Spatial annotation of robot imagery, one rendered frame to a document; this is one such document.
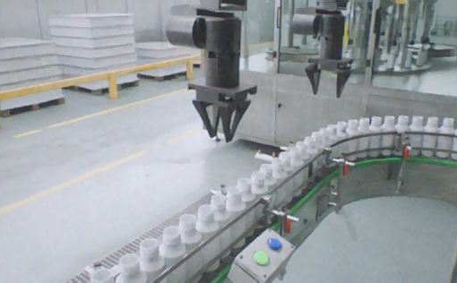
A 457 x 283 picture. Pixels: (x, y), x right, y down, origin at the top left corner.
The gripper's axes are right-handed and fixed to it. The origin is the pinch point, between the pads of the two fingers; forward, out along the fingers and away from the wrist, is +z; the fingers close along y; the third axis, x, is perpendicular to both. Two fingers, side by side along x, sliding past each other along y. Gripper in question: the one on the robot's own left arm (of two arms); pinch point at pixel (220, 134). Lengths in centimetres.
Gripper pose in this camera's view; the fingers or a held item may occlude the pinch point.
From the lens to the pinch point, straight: 68.5
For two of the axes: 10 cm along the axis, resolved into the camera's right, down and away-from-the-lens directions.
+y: 8.2, 2.3, -5.3
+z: -0.3, 9.3, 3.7
